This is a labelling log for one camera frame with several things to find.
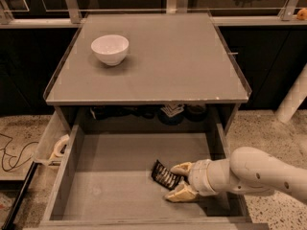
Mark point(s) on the clear plastic side bin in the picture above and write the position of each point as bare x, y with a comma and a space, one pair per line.
54, 130

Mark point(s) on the metal frame railing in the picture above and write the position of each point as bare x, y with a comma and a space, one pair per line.
71, 13

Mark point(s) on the open grey top drawer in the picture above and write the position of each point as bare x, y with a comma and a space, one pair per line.
104, 183

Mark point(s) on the grey cabinet with counter top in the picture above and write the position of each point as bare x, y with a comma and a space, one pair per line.
173, 59

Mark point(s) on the black rxbar chocolate wrapper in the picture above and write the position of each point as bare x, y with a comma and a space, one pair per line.
164, 177

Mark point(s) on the dark round container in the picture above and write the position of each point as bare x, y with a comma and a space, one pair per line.
195, 113

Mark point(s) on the white tape roll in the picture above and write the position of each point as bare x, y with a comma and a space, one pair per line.
60, 146

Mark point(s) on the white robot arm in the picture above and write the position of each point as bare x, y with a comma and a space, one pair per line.
247, 171

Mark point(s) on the black white paper packet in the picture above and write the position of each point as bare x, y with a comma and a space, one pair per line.
171, 110

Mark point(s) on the black floor rail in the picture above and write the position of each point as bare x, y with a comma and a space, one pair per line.
24, 185

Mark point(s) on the small orange object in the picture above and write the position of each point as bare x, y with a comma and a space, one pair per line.
302, 14

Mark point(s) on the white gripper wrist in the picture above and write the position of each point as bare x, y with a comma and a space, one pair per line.
199, 176

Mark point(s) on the dark objects on shelf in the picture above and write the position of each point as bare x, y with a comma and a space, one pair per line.
108, 111

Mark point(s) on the white ceramic bowl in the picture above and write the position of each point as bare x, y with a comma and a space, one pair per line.
110, 49

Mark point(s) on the white cylindrical post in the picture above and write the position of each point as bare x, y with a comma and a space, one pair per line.
294, 98

